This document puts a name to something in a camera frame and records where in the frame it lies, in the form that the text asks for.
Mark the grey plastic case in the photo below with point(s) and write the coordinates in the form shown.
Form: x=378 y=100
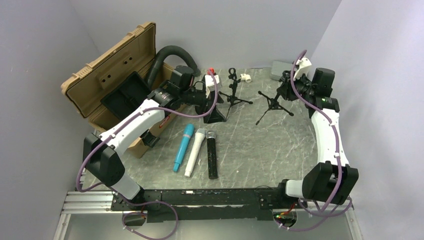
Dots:
x=278 y=67

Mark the black tray insert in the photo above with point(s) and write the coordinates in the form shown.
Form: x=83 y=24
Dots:
x=126 y=97

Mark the cyan blue microphone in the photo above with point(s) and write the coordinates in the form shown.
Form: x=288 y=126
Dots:
x=187 y=134

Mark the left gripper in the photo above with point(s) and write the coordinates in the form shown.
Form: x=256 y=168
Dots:
x=215 y=116

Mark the black tripod stand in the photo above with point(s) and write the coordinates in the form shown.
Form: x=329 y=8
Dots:
x=233 y=99
x=272 y=102

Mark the aluminium frame rail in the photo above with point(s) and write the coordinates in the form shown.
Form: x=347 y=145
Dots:
x=88 y=216

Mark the tan plastic tool case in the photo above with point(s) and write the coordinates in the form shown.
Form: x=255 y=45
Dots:
x=87 y=87

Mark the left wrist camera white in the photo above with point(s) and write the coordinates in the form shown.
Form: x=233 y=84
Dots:
x=212 y=82

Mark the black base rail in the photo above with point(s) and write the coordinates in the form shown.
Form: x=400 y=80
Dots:
x=258 y=203

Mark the white microphone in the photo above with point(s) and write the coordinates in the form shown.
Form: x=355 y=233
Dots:
x=198 y=139

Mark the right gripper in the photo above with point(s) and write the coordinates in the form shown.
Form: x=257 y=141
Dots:
x=285 y=90

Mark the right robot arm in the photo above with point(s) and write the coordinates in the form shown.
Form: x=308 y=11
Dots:
x=332 y=179

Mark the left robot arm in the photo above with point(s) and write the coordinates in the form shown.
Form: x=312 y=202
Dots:
x=102 y=154

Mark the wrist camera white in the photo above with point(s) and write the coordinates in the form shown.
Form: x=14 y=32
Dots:
x=302 y=68
x=212 y=82

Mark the white pipe elbow fitting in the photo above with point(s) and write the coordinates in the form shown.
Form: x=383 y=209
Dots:
x=246 y=78

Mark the black round-base mic stand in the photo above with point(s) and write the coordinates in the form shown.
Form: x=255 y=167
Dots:
x=205 y=97

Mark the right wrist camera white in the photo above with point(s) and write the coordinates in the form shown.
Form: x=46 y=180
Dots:
x=302 y=68

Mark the black glitter microphone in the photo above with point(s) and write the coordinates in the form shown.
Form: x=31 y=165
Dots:
x=212 y=155

